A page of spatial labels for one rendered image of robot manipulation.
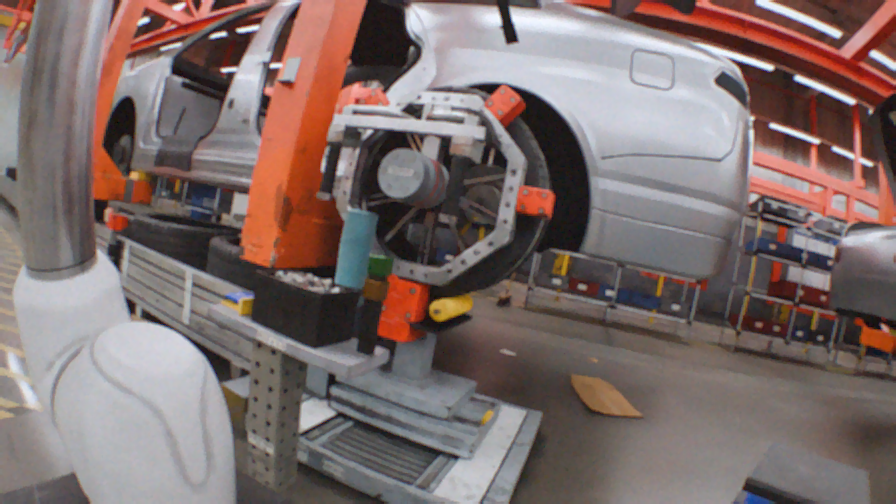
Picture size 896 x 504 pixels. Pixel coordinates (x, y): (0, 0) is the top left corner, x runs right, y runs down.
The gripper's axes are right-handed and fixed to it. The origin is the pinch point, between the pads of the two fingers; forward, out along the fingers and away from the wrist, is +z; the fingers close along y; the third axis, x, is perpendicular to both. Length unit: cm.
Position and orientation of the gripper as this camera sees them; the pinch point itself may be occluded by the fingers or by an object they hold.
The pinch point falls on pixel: (507, 18)
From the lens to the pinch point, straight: 103.7
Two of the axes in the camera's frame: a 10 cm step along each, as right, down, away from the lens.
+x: -9.6, 1.3, 2.4
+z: 2.7, 2.1, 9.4
